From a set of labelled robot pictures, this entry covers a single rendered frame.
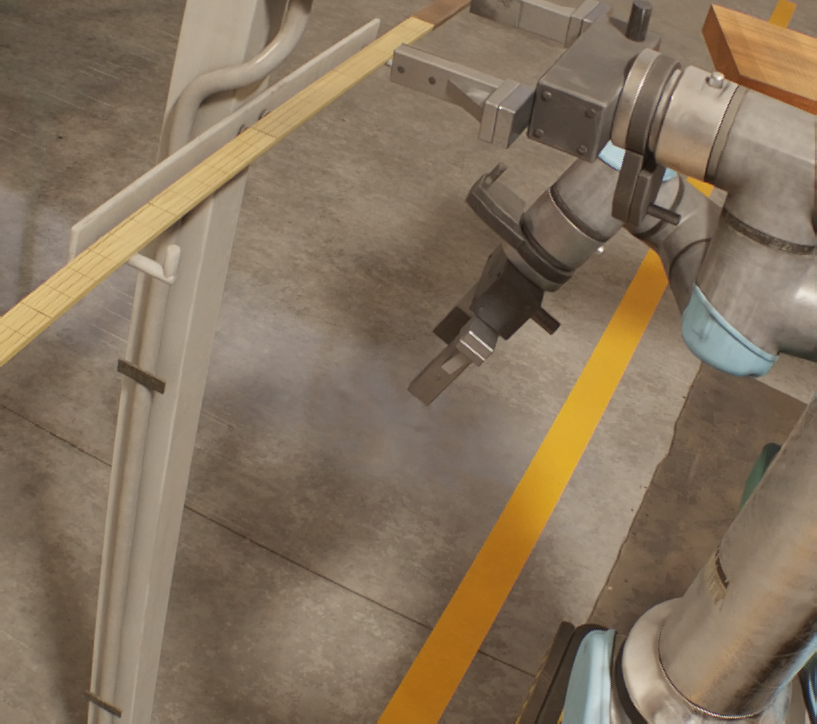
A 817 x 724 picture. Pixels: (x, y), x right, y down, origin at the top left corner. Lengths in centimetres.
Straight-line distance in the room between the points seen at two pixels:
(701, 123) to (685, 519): 160
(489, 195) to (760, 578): 65
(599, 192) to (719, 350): 33
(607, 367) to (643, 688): 198
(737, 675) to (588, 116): 38
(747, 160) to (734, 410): 189
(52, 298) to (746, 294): 46
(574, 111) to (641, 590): 146
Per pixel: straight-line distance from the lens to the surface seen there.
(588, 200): 122
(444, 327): 140
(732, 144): 89
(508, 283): 123
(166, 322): 117
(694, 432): 265
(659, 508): 243
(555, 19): 101
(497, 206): 124
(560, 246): 124
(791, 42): 196
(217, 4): 102
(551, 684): 162
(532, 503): 234
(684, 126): 90
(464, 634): 207
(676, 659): 77
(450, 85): 90
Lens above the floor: 150
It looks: 35 degrees down
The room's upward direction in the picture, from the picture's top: 17 degrees clockwise
